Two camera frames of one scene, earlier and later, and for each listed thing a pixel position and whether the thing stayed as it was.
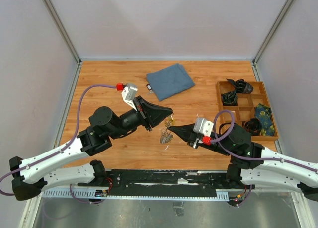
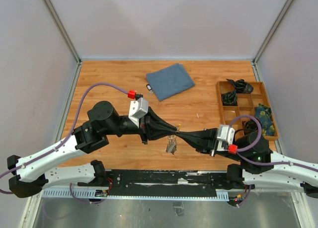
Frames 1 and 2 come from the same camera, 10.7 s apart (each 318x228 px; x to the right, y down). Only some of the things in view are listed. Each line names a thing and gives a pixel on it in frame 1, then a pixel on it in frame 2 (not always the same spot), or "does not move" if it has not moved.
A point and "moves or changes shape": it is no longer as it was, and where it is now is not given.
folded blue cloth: [169, 81] does not move
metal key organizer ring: [166, 136] moves or changes shape
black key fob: [148, 87] does not move
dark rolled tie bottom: [254, 125] does not move
